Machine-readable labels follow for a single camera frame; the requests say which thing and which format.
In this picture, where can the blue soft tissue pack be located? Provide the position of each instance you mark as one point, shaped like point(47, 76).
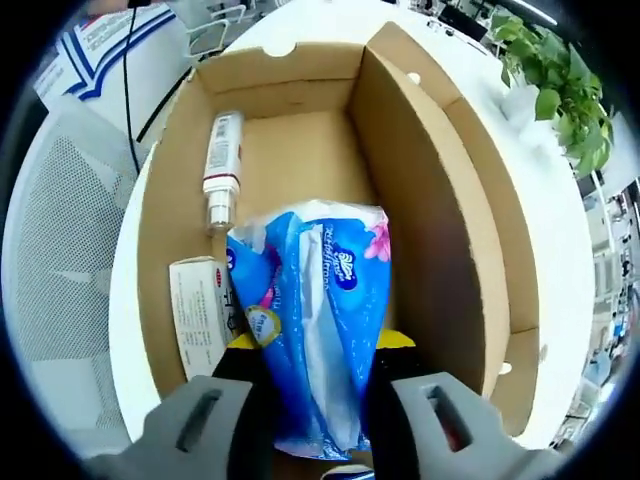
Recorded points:
point(320, 310)

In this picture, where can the brown cardboard shoe box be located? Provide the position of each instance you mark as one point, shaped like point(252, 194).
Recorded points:
point(440, 210)

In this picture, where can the grey mesh office chair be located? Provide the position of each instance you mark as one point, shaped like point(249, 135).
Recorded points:
point(65, 250)

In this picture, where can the white blue-striped shirt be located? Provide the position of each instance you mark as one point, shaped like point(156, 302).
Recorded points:
point(100, 55)

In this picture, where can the white carton box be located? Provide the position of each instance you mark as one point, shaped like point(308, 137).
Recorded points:
point(197, 310)

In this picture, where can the green potted plant white pot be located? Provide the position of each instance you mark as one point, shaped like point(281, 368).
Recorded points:
point(565, 75)

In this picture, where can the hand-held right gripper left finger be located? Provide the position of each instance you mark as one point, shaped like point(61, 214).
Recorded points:
point(200, 430)

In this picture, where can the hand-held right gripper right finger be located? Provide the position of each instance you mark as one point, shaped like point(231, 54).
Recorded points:
point(430, 430)

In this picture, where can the white spray bottle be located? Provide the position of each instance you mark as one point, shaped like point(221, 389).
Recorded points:
point(223, 155)

